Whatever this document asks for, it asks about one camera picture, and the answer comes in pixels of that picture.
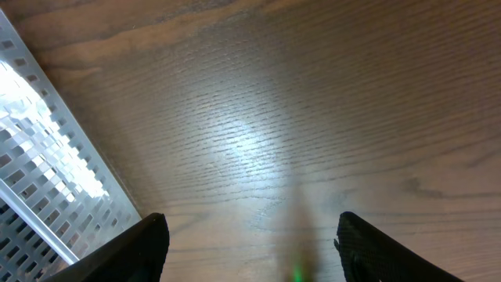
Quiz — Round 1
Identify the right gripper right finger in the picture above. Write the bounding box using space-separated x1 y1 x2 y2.
334 211 461 282

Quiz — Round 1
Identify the clear white plastic basket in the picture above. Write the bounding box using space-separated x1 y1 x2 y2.
1 17 140 281

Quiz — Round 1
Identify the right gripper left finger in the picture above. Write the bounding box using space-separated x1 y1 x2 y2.
47 213 170 282

